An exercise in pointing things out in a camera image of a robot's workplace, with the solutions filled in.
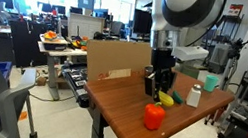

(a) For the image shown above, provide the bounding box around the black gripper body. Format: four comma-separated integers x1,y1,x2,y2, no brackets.
146,46,180,88

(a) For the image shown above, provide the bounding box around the yellow toy corn cob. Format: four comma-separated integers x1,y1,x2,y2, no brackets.
156,90,177,109

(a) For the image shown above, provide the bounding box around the small green toy vegetable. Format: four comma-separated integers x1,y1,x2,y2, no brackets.
170,89,186,106

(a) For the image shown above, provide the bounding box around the white salt shaker, metal cap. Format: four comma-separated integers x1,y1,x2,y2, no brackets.
185,82,203,109

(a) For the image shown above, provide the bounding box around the red toy bell pepper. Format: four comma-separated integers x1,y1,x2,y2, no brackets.
140,99,169,133

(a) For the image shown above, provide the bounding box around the brown cardboard sheet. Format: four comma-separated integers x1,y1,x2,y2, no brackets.
81,33,155,92

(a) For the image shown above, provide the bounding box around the teal plastic cup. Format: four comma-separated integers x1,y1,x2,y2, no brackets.
201,73,220,95

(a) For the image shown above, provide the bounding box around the black computer monitor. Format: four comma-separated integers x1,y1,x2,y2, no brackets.
130,7,156,37

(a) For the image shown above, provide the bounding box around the white grid panel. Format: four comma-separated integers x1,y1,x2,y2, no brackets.
65,11,107,43

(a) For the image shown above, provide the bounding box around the white side table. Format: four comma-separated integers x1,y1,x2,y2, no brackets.
28,39,90,105

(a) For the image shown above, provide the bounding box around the black tray with toy food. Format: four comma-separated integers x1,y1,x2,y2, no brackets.
37,29,71,54

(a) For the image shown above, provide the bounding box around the black camera on stand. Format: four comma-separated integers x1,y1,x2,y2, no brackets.
226,28,248,64

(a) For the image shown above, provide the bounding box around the red wall sign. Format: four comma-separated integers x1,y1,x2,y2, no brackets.
226,1,244,19

